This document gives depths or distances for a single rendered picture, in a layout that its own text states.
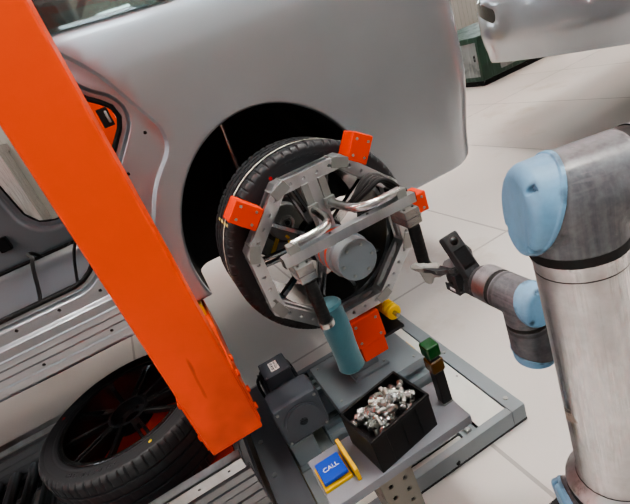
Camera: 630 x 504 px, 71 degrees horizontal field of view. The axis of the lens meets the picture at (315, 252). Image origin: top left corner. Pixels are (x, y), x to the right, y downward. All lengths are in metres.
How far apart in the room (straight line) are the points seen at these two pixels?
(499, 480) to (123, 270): 1.34
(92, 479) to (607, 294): 1.50
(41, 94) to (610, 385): 1.10
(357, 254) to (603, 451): 0.76
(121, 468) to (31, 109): 1.09
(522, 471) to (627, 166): 1.32
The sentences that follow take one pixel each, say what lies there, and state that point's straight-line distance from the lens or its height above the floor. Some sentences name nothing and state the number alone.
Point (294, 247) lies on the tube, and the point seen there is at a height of 1.00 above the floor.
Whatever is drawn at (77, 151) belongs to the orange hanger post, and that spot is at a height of 1.40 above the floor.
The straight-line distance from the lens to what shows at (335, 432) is 1.79.
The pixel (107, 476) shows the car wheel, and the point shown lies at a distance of 1.68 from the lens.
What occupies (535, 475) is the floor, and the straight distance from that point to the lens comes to 1.76.
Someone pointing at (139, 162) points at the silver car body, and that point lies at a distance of 1.63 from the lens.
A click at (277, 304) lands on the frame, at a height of 0.77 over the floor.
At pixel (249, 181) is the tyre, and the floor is 1.14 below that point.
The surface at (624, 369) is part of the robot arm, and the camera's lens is 0.73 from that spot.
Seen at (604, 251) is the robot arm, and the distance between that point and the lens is 0.61.
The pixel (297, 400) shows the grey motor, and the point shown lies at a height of 0.40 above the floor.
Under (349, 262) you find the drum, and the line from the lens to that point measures 1.29.
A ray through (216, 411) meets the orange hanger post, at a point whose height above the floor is 0.65.
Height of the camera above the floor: 1.44
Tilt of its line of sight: 24 degrees down
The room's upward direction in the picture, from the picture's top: 22 degrees counter-clockwise
